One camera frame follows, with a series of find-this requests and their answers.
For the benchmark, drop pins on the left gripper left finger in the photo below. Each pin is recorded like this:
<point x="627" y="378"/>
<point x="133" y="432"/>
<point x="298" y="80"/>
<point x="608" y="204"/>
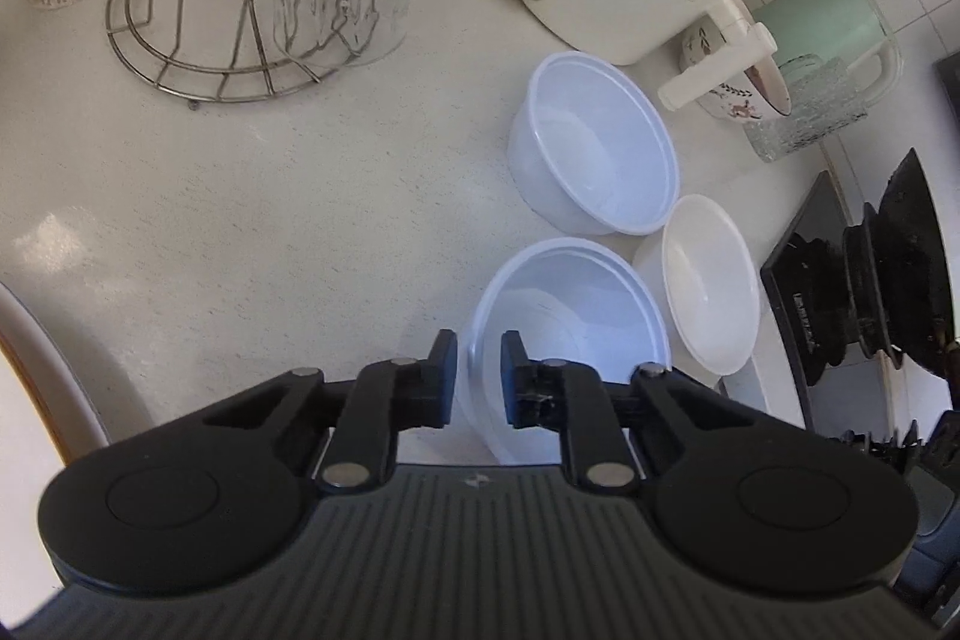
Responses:
<point x="367" y="414"/>

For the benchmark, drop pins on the translucent plastic bowl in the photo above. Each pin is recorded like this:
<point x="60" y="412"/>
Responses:
<point x="568" y="299"/>
<point x="590" y="153"/>

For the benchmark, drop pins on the black gas stove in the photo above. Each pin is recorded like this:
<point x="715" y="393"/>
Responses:
<point x="850" y="295"/>

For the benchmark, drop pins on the white leaf plate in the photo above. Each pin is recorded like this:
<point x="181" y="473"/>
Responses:
<point x="67" y="412"/>

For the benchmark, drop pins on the patterned ceramic bowl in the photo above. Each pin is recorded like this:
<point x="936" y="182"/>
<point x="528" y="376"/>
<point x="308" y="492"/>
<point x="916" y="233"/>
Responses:
<point x="758" y="94"/>

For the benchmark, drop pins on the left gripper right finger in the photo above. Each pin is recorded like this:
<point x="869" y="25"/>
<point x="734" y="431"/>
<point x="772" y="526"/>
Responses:
<point x="570" y="399"/>

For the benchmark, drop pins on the white plastic bowl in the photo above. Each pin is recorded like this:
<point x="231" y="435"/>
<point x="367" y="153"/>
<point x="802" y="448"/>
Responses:
<point x="701" y="274"/>

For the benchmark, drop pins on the mint green kettle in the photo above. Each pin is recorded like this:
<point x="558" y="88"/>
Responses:
<point x="838" y="58"/>

